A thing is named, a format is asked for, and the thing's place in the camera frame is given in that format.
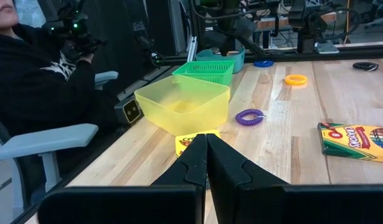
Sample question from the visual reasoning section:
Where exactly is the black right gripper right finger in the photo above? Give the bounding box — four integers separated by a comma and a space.
206, 133, 288, 187

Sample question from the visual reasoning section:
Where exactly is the grey table-level camera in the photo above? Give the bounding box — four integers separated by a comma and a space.
113, 96, 144, 126

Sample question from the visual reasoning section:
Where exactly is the teal plastic bin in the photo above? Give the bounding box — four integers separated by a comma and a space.
195, 47, 246, 75

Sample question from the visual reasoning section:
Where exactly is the person's hand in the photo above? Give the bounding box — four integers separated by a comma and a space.
80, 52, 95, 65

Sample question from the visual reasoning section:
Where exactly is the purple coil wristband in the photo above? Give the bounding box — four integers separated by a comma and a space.
234, 108, 267, 127

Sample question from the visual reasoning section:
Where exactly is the green plastic basket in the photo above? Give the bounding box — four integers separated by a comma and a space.
171, 60, 236, 87

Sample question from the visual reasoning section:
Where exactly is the wooden workbench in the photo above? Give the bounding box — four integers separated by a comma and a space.
256, 12, 338, 32

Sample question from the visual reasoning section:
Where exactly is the orange coil wristband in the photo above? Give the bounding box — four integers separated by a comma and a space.
283, 73, 309, 86

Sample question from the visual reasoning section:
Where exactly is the grey office chair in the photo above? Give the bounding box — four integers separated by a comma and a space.
0, 70, 120, 218

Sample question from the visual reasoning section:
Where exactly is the Crayola crayon box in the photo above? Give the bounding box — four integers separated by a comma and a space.
317, 121, 383, 164
174, 129, 222, 159

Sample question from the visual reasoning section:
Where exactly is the blue coil wristband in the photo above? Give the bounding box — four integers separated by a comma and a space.
252, 59, 275, 68

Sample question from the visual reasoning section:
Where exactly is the black coil wristband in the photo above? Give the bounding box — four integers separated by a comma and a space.
352, 61, 380, 73

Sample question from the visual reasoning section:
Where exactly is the person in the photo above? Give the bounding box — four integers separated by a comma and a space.
0, 0, 97, 138

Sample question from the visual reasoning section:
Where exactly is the black handheld controller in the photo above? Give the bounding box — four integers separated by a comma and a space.
41, 0, 106, 63

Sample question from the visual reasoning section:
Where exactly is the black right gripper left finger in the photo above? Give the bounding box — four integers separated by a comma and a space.
152, 133, 208, 187

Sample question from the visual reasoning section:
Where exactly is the yellow translucent plastic bin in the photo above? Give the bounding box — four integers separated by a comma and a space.
134, 74, 232, 137

